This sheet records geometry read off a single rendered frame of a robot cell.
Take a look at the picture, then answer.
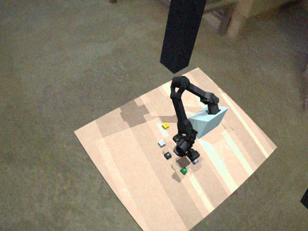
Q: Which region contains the yellow block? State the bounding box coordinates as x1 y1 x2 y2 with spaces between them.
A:
162 122 169 129

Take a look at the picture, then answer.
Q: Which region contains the green block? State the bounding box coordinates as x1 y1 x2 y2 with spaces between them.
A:
180 167 188 174

